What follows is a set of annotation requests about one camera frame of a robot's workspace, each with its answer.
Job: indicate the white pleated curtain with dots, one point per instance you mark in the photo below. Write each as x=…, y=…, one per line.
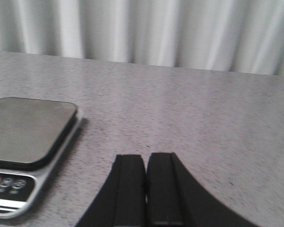
x=227, y=35

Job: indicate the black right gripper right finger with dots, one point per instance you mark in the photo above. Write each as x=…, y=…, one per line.
x=177, y=199

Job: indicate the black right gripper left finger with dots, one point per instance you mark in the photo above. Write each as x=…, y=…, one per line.
x=121, y=200

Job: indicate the silver black kitchen scale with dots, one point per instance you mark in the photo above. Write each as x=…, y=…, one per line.
x=34, y=134

